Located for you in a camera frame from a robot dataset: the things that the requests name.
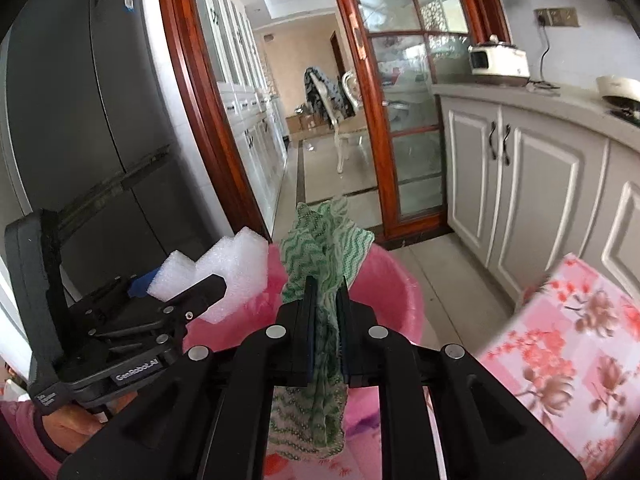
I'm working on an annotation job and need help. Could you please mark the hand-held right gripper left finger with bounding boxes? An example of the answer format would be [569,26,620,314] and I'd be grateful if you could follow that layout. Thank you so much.
[57,275,321,480]

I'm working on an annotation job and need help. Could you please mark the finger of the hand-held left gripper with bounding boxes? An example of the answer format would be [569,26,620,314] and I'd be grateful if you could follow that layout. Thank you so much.
[80,269,161,311]
[92,274,227,356]

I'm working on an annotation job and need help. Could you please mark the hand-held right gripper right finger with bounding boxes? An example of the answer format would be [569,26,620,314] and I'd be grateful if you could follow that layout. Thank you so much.
[335,277,588,480]

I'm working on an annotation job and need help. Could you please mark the small white foam sheet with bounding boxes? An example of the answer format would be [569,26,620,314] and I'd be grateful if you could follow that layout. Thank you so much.
[147,251,198,302]

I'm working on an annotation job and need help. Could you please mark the large white foam sheet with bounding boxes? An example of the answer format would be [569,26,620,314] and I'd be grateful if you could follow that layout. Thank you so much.
[194,226,271,324]

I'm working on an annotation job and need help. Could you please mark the trash bin with pink bag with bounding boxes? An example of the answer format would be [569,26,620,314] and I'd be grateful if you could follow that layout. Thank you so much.
[182,241,426,480]

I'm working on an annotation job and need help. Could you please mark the green striped cloth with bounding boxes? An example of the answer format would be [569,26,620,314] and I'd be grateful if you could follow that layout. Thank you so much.
[267,200,376,461]

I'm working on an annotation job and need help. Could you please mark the person's left forearm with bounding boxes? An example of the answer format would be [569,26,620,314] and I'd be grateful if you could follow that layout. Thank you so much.
[0,385,68,478]

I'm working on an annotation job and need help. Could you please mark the person's left hand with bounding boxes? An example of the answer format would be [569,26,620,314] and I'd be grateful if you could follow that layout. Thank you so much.
[42,405,108,456]

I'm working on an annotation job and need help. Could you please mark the dark grey refrigerator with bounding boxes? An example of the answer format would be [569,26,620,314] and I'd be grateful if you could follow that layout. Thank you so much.
[0,0,231,321]

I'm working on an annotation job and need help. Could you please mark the white hallway cabinets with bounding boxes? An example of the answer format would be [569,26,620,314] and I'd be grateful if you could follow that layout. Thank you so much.
[187,0,288,223]

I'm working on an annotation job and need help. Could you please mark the cardboard boxes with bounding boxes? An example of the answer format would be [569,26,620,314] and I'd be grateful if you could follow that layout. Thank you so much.
[286,107,326,133]

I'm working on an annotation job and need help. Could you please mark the wooden glass sliding door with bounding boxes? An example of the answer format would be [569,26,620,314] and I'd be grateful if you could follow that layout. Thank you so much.
[322,0,506,250]

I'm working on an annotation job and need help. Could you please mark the pink floral tablecloth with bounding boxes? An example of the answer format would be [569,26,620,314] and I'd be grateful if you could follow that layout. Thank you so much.
[477,252,640,480]

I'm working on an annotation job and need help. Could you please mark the patterned jacket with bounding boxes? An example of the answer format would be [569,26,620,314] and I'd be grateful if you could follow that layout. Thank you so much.
[303,66,358,126]

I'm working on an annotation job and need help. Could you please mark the white dining chair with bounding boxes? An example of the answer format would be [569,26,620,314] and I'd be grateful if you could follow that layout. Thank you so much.
[332,71,381,173]

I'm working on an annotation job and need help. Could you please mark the double-door base cabinet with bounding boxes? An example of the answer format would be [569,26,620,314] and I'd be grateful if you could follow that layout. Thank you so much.
[440,95,611,311]

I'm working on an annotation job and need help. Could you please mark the white rice cooker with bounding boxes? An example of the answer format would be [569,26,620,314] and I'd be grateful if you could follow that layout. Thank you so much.
[468,35,532,87]

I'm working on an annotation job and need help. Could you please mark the white electric pan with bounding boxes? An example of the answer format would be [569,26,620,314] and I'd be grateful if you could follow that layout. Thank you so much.
[595,75,640,121]

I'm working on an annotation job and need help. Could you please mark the wooden door frame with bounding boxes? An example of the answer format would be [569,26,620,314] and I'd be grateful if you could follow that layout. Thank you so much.
[155,0,513,251]

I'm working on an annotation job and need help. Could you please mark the black power cable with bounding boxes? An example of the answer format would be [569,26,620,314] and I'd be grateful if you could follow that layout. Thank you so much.
[525,17,561,92]

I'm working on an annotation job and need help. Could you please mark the brass wall outlet panel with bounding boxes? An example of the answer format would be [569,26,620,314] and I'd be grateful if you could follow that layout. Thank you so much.
[534,6,581,28]

